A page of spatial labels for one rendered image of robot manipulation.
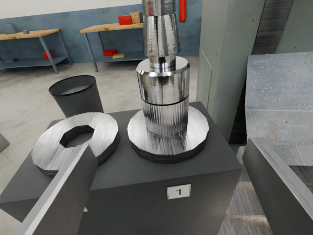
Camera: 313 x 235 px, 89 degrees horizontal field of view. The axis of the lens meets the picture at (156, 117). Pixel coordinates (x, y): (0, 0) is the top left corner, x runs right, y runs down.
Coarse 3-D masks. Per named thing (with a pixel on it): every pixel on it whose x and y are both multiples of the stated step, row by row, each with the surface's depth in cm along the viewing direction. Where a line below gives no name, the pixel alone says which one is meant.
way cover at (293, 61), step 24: (264, 72) 46; (288, 72) 45; (312, 72) 44; (264, 96) 47; (288, 96) 46; (312, 96) 45; (264, 120) 47; (288, 120) 46; (312, 120) 45; (288, 144) 45; (312, 144) 44
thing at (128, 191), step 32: (64, 128) 19; (96, 128) 18; (128, 128) 18; (192, 128) 17; (32, 160) 17; (64, 160) 15; (128, 160) 16; (160, 160) 15; (192, 160) 15; (224, 160) 15; (32, 192) 14; (96, 192) 14; (128, 192) 14; (160, 192) 15; (192, 192) 16; (224, 192) 16; (96, 224) 18; (128, 224) 18; (160, 224) 19; (192, 224) 20
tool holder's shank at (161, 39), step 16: (144, 0) 11; (160, 0) 10; (144, 16) 11; (160, 16) 11; (176, 16) 12; (144, 32) 12; (160, 32) 11; (176, 32) 12; (144, 48) 12; (160, 48) 12; (176, 48) 12; (160, 64) 13
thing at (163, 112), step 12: (144, 84) 13; (180, 84) 13; (144, 96) 14; (156, 96) 13; (168, 96) 13; (180, 96) 14; (144, 108) 15; (156, 108) 14; (168, 108) 14; (180, 108) 14; (156, 120) 15; (168, 120) 15; (180, 120) 15; (156, 132) 16; (168, 132) 16; (180, 132) 16
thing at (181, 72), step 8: (176, 56) 15; (144, 64) 14; (176, 64) 13; (184, 64) 13; (136, 72) 14; (144, 72) 13; (152, 72) 12; (160, 72) 12; (168, 72) 12; (176, 72) 12; (184, 72) 13; (144, 80) 13; (152, 80) 12; (160, 80) 12; (168, 80) 12; (176, 80) 13
